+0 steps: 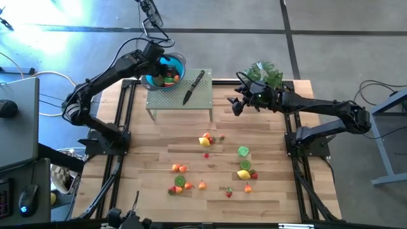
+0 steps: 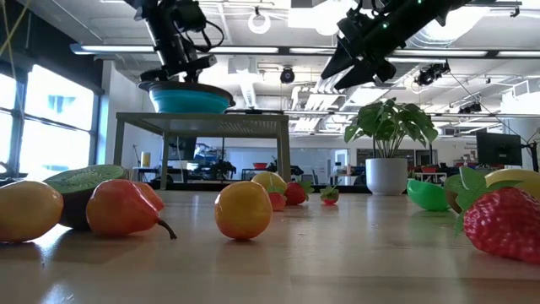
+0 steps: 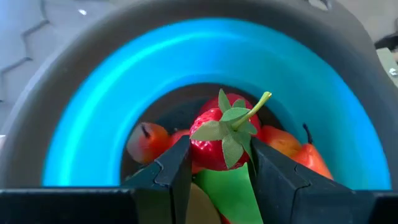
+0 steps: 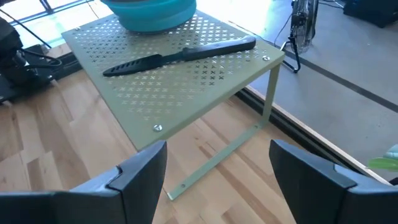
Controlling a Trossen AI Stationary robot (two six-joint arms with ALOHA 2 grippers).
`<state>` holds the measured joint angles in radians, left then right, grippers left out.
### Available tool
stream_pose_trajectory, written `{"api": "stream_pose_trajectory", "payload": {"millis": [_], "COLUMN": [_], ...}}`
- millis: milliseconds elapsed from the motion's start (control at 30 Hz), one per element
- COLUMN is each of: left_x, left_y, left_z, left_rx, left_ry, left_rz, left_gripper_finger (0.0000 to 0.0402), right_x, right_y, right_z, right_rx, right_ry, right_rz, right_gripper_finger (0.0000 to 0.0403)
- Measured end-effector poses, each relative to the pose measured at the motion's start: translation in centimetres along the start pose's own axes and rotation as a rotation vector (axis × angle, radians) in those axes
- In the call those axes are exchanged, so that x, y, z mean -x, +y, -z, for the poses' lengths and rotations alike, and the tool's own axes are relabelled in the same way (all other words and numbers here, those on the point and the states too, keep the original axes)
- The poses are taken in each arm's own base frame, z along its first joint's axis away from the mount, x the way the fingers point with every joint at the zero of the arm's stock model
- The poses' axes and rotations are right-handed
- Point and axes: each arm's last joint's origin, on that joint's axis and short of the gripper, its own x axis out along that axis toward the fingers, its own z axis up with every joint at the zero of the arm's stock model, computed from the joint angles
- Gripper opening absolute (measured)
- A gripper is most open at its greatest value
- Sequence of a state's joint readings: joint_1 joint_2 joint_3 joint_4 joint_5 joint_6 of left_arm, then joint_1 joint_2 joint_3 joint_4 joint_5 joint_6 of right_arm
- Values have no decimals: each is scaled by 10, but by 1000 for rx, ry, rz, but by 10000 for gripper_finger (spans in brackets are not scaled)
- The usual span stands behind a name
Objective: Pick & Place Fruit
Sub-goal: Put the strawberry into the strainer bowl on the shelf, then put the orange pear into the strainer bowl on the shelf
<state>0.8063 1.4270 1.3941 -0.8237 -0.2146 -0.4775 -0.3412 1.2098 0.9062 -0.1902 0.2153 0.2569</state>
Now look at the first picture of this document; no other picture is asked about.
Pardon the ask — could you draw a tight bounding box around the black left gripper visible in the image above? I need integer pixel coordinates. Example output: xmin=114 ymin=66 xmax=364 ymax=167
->
xmin=141 ymin=43 xmax=177 ymax=79

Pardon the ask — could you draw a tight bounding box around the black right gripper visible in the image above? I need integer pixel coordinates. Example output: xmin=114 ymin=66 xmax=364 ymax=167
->
xmin=226 ymin=81 xmax=280 ymax=117

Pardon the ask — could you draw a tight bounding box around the blue collapsible colander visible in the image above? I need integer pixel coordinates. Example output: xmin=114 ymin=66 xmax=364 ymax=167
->
xmin=141 ymin=52 xmax=188 ymax=93

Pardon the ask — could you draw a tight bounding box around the black kitchen knife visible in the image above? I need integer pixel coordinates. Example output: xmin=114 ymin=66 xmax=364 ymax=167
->
xmin=183 ymin=69 xmax=206 ymax=106

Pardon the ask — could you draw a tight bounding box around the green perforated metal riser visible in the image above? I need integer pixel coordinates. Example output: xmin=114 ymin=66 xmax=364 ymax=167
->
xmin=145 ymin=68 xmax=213 ymax=122

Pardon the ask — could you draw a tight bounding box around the green plant in white pot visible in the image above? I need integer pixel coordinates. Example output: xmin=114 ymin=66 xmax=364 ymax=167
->
xmin=244 ymin=60 xmax=284 ymax=92

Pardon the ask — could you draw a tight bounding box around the black floor fan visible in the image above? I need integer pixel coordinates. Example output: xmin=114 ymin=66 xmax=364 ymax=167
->
xmin=135 ymin=0 xmax=170 ymax=43

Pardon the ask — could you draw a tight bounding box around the checkered bag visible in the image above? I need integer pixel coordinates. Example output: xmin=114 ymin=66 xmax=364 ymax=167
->
xmin=50 ymin=163 xmax=80 ymax=195

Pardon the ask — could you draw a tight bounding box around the grey side desk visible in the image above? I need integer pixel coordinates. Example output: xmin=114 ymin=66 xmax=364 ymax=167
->
xmin=0 ymin=77 xmax=40 ymax=171

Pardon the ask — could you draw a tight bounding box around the dark desk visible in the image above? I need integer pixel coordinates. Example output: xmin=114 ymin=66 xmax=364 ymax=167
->
xmin=0 ymin=158 xmax=52 ymax=225

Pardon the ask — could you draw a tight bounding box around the black lit computer mouse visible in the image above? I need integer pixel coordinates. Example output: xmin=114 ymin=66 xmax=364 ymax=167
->
xmin=18 ymin=184 xmax=39 ymax=218

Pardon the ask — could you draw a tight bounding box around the black keyboard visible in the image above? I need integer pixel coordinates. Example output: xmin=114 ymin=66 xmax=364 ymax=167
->
xmin=0 ymin=177 xmax=13 ymax=219

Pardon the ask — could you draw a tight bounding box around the black aluminium table frame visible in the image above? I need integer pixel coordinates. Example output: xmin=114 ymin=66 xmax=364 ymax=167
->
xmin=71 ymin=78 xmax=344 ymax=223

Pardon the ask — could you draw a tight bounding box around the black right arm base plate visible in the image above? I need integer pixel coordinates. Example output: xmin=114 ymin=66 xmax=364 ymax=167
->
xmin=284 ymin=132 xmax=337 ymax=157

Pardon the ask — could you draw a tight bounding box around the beige floor cable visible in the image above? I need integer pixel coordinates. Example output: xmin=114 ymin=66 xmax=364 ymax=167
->
xmin=0 ymin=50 xmax=82 ymax=117

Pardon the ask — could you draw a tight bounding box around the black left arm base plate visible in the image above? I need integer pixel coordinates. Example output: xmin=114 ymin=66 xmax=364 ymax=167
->
xmin=78 ymin=130 xmax=131 ymax=156

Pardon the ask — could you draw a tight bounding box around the black floor cable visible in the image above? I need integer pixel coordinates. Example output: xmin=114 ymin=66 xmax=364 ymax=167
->
xmin=352 ymin=79 xmax=407 ymax=141

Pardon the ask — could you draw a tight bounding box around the grey metal table frame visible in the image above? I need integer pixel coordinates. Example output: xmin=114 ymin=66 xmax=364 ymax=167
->
xmin=370 ymin=88 xmax=407 ymax=187

